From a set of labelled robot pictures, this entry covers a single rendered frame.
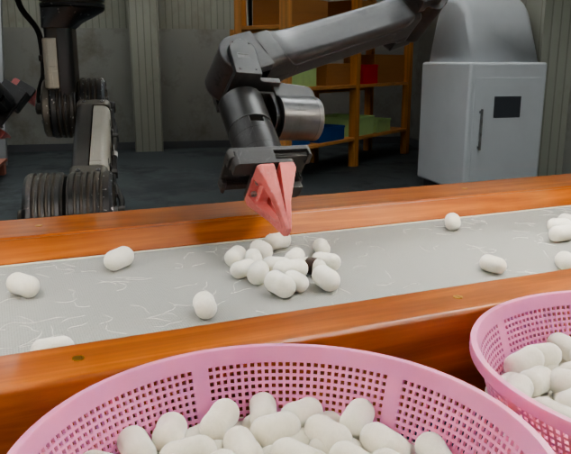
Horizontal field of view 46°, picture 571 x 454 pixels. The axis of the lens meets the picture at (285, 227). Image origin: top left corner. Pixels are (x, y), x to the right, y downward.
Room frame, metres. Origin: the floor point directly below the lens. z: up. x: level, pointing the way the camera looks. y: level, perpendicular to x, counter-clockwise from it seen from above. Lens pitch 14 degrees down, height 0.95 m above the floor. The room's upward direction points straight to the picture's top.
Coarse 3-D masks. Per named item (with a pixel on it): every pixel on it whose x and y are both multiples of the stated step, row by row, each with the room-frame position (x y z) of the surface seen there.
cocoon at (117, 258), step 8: (120, 248) 0.69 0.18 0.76; (128, 248) 0.70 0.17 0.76; (104, 256) 0.68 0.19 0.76; (112, 256) 0.67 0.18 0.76; (120, 256) 0.68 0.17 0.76; (128, 256) 0.69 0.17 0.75; (104, 264) 0.67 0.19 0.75; (112, 264) 0.67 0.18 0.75; (120, 264) 0.67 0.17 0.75; (128, 264) 0.69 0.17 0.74
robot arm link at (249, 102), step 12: (228, 96) 0.84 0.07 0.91; (240, 96) 0.83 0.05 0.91; (252, 96) 0.84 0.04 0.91; (264, 96) 0.87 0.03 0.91; (228, 108) 0.83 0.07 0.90; (240, 108) 0.82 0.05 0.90; (252, 108) 0.82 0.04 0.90; (264, 108) 0.83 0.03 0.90; (276, 108) 0.85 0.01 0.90; (228, 120) 0.82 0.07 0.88; (252, 120) 0.82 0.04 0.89; (276, 120) 0.85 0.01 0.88; (228, 132) 0.82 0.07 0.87
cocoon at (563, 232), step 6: (552, 228) 0.80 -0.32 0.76; (558, 228) 0.79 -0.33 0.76; (564, 228) 0.79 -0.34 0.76; (570, 228) 0.80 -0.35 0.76; (552, 234) 0.79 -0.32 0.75; (558, 234) 0.79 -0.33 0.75; (564, 234) 0.79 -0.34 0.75; (570, 234) 0.79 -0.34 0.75; (552, 240) 0.79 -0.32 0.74; (558, 240) 0.79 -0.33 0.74; (564, 240) 0.79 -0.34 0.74
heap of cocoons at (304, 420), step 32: (224, 416) 0.37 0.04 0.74; (256, 416) 0.38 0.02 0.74; (288, 416) 0.37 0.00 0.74; (320, 416) 0.37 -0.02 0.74; (352, 416) 0.37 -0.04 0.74; (128, 448) 0.34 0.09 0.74; (160, 448) 0.35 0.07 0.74; (192, 448) 0.34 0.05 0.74; (224, 448) 0.35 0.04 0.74; (256, 448) 0.34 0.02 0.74; (288, 448) 0.34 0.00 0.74; (320, 448) 0.36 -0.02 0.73; (352, 448) 0.34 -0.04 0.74; (384, 448) 0.34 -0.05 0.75; (416, 448) 0.35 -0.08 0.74; (448, 448) 0.34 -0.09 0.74
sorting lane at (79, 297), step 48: (336, 240) 0.81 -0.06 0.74; (384, 240) 0.81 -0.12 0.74; (432, 240) 0.81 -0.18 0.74; (480, 240) 0.81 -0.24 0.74; (528, 240) 0.81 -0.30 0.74; (0, 288) 0.62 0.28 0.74; (48, 288) 0.62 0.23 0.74; (96, 288) 0.62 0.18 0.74; (144, 288) 0.62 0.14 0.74; (192, 288) 0.62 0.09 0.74; (240, 288) 0.62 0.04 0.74; (384, 288) 0.62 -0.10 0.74; (432, 288) 0.62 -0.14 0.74; (0, 336) 0.50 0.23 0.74; (48, 336) 0.50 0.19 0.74; (96, 336) 0.50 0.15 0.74
